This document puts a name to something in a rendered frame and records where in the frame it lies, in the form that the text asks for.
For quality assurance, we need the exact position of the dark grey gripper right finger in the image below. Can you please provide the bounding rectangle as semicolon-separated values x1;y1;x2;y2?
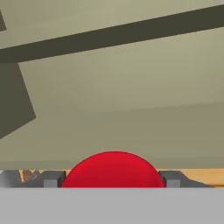
158;170;215;189

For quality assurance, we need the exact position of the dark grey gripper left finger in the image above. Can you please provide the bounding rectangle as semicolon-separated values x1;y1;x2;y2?
11;170;67;189

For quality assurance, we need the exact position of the red-lidded jam jar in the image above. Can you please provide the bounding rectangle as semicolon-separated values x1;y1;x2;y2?
61;150;166;189

